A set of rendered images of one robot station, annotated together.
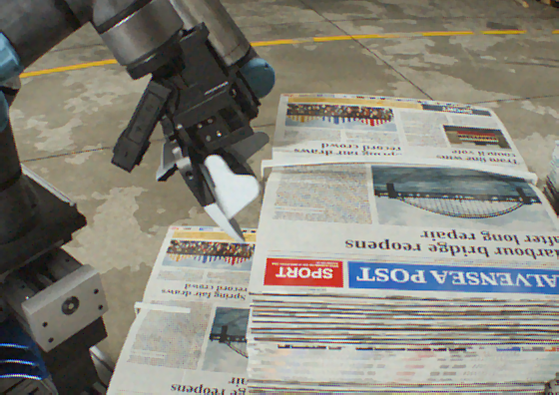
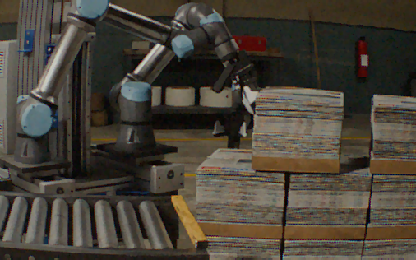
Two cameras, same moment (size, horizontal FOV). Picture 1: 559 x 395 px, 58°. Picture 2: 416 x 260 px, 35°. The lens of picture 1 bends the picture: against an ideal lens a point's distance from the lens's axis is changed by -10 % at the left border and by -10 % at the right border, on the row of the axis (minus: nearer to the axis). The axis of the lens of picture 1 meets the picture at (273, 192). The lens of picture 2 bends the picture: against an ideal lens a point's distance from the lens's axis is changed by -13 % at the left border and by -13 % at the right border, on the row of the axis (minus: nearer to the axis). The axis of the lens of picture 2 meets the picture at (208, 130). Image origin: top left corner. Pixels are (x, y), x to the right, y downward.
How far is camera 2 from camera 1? 199 cm
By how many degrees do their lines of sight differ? 25
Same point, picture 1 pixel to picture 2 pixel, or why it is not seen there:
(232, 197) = (251, 97)
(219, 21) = not seen: hidden behind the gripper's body
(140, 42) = (228, 49)
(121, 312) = not seen: outside the picture
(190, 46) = (241, 53)
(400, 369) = (295, 129)
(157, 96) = (230, 67)
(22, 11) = (197, 36)
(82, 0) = (213, 36)
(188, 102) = (238, 71)
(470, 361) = (314, 127)
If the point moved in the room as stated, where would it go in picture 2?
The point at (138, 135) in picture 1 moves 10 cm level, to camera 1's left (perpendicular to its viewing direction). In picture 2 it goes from (223, 80) to (192, 78)
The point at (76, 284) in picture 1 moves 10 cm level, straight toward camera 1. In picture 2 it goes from (174, 165) to (183, 171)
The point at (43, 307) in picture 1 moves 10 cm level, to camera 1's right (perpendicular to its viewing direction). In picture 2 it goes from (160, 169) to (189, 170)
